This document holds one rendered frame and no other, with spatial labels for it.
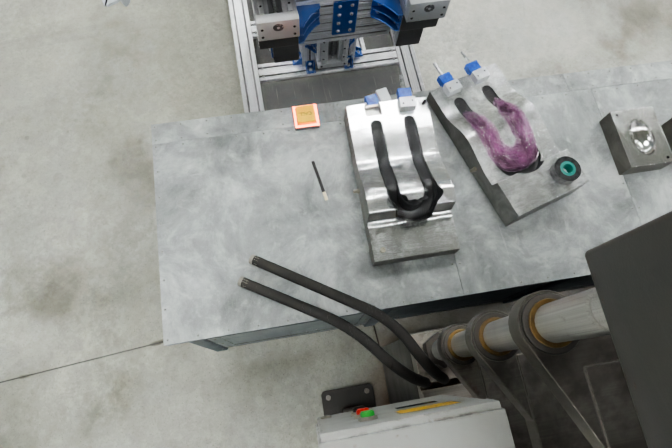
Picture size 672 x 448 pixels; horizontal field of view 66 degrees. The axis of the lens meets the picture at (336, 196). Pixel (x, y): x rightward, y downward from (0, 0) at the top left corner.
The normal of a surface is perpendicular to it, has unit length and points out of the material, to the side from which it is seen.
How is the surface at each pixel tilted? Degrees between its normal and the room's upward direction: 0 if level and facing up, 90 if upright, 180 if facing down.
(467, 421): 0
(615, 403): 0
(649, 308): 90
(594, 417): 0
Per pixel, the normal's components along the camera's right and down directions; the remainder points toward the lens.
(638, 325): -0.99, 0.14
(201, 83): 0.05, -0.33
